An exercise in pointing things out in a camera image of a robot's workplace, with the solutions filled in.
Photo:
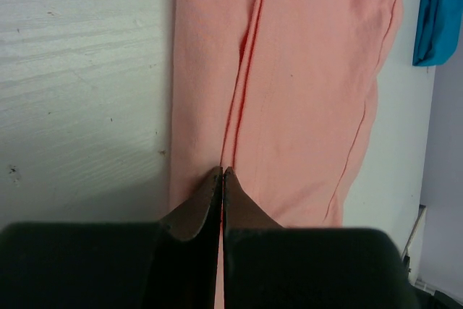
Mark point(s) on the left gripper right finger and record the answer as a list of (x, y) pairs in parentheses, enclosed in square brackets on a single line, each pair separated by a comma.
[(240, 211)]

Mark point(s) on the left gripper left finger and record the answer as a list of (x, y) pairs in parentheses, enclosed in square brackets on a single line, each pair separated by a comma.
[(187, 249)]

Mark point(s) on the pink t shirt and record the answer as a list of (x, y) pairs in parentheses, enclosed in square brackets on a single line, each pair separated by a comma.
[(284, 92)]

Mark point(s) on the blue folded t shirt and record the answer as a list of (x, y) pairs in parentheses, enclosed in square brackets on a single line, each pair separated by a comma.
[(437, 33)]

